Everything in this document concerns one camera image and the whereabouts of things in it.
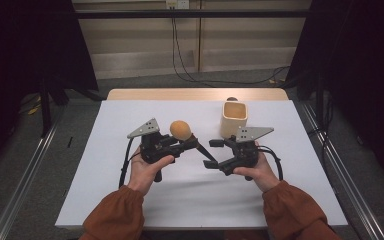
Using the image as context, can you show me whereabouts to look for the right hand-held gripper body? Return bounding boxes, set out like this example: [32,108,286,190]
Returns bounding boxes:
[218,126,275,182]

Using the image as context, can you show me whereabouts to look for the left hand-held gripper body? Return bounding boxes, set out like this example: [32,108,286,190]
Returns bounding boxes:
[126,117,185,183]

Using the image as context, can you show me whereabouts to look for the large round makeup brush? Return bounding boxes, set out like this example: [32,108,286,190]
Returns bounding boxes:
[169,119,219,165]

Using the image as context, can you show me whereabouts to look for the cream square cup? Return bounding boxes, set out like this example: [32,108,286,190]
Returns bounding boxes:
[219,100,250,140]

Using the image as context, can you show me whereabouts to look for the person's left hand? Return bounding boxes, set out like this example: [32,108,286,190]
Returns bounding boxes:
[127,153,176,196]

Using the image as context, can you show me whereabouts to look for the person's right hand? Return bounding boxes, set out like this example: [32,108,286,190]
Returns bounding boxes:
[232,141,281,194]

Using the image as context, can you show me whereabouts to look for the wooden table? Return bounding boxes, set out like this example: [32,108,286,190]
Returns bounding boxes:
[106,88,290,102]

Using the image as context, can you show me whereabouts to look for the white table sheet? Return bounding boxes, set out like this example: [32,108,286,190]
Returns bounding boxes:
[54,99,348,230]

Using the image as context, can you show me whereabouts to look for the black metal stand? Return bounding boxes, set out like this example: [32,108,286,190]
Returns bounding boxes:
[39,78,53,138]

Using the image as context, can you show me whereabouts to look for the yellow floor tape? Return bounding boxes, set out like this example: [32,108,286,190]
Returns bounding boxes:
[27,104,43,116]

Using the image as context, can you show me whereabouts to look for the black horizontal bar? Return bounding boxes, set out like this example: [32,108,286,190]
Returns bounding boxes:
[73,9,311,19]

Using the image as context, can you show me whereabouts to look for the black curtain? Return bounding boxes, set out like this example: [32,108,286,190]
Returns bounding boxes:
[0,0,99,178]
[286,0,384,191]

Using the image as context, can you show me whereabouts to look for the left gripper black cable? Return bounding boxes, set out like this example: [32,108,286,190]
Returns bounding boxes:
[118,137,143,189]

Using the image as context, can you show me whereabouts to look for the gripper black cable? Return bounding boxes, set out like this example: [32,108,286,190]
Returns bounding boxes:
[118,137,143,189]
[256,145,284,182]

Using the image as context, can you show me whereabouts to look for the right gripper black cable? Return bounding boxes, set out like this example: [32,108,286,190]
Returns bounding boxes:
[256,145,284,182]

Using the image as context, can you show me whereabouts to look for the black wall cable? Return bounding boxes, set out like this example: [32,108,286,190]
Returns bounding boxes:
[170,6,292,87]

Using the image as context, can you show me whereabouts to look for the aluminium floor rail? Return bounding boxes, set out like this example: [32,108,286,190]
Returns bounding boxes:
[300,102,384,240]
[0,109,64,240]

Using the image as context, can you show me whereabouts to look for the white wall socket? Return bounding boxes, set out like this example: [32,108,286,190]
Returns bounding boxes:
[165,0,190,10]

